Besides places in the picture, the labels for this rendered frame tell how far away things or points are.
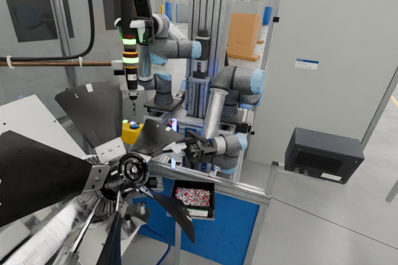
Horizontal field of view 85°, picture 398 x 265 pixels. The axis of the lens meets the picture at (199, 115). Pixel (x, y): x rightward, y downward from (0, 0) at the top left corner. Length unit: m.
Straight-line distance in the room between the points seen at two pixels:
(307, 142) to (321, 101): 1.56
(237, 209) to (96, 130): 0.91
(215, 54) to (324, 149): 0.96
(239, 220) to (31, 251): 1.03
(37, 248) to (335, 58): 2.41
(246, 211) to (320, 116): 1.56
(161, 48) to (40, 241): 0.73
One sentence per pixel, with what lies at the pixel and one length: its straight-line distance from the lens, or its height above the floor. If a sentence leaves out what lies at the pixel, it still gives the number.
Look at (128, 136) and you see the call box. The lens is 1.28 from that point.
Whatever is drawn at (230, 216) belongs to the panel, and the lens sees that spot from 1.44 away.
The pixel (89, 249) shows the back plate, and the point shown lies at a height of 0.93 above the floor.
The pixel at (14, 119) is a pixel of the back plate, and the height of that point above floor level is 1.32.
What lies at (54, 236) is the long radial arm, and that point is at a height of 1.11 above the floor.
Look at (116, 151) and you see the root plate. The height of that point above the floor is 1.25.
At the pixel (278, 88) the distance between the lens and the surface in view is 2.47.
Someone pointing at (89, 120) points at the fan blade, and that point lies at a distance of 0.84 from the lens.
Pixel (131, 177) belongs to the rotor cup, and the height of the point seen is 1.22.
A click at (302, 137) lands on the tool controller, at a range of 1.04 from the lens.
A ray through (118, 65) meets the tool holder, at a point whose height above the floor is 1.54.
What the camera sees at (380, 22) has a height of 1.69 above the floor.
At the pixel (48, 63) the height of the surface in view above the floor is 1.54.
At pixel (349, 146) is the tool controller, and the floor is 1.24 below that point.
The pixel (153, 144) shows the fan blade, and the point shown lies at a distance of 0.92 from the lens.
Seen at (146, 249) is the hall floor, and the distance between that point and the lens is 2.02.
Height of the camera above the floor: 1.71
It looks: 27 degrees down
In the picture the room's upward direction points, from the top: 5 degrees clockwise
